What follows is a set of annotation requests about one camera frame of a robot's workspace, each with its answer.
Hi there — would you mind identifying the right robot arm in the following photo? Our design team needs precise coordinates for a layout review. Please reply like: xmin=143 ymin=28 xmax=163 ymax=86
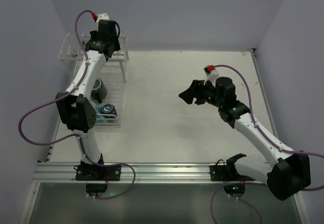
xmin=179 ymin=77 xmax=311 ymax=200

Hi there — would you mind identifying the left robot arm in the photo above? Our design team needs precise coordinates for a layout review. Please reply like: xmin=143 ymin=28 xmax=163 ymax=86
xmin=56 ymin=13 xmax=120 ymax=166

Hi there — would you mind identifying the dark green mug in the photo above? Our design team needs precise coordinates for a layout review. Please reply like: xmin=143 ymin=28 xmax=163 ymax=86
xmin=91 ymin=78 xmax=107 ymax=103

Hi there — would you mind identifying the navy patterned cup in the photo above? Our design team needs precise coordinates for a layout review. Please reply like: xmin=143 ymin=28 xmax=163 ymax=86
xmin=101 ymin=103 xmax=117 ymax=119

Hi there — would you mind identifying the light blue mug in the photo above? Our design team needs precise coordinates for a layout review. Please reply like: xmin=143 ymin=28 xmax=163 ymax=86
xmin=90 ymin=101 xmax=117 ymax=124

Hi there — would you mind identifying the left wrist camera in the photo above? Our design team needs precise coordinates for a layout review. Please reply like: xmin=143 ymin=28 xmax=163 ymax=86
xmin=95 ymin=13 xmax=109 ymax=23

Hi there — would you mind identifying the white wire dish rack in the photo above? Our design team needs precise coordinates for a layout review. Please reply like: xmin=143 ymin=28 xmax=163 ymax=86
xmin=58 ymin=33 xmax=129 ymax=127

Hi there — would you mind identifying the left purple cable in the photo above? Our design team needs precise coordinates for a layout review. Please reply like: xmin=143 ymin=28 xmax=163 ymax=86
xmin=18 ymin=10 xmax=98 ymax=143

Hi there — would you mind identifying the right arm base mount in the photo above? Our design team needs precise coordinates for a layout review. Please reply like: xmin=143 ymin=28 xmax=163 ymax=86
xmin=209 ymin=153 xmax=255 ymax=198

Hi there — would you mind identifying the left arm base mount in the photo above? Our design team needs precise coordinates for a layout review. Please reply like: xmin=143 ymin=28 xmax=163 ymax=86
xmin=74 ymin=161 xmax=122 ymax=197

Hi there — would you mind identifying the aluminium mounting rail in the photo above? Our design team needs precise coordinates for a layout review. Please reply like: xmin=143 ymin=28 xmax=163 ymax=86
xmin=32 ymin=161 xmax=269 ymax=184

